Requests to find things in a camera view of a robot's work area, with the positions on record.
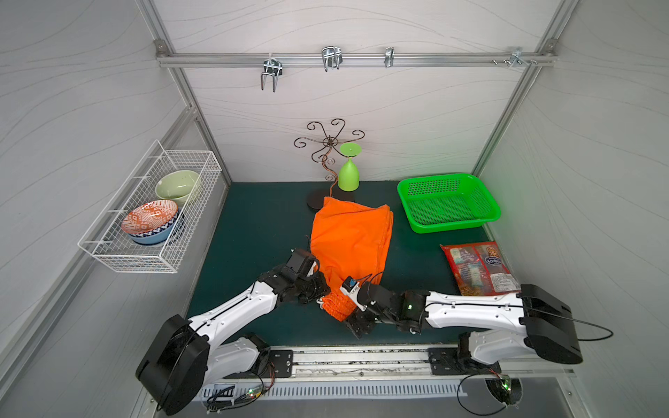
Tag orange shorts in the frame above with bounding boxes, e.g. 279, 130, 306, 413
310, 197, 394, 322

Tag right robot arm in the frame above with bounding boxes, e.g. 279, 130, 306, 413
340, 278, 583, 366

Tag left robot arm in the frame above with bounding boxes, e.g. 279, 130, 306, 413
135, 249, 330, 416

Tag brown metal cup stand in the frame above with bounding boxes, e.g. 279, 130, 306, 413
293, 118, 366, 212

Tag red snack bag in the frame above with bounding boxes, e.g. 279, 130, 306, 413
440, 241, 520, 296

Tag green plastic basket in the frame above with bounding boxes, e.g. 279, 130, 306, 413
397, 173, 501, 234

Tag green plastic goblet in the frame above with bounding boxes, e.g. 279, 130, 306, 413
338, 142, 362, 192

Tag pale green bowl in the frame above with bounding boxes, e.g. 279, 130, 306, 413
154, 170, 202, 209

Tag orange patterned bowl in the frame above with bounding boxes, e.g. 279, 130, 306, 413
120, 200, 179, 246

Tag left metal hook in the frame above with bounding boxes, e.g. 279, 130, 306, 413
261, 57, 283, 92

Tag metal hook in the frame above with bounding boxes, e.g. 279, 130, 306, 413
261, 57, 283, 92
322, 46, 343, 72

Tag middle metal hook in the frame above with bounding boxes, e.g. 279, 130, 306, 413
322, 46, 343, 72

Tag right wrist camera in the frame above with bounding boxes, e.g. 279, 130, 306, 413
340, 277, 361, 308

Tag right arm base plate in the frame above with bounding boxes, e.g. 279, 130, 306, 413
427, 348, 502, 376

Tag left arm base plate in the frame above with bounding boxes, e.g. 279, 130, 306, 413
254, 348, 294, 379

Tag aluminium front rail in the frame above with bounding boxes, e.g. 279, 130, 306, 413
145, 341, 575, 385

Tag aluminium rail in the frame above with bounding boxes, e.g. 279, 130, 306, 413
145, 341, 575, 385
157, 51, 559, 70

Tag right base black cable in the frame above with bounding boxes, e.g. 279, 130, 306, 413
454, 372, 516, 416

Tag left base cable bundle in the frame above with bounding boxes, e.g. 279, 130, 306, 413
203, 362, 277, 414

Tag white wire wall basket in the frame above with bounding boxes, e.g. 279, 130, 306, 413
78, 141, 221, 273

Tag small metal bracket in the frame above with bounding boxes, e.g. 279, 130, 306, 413
384, 47, 395, 68

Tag aluminium top rail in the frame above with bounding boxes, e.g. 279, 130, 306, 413
157, 51, 559, 70

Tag right metal hook bracket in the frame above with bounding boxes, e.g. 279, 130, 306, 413
491, 48, 533, 69

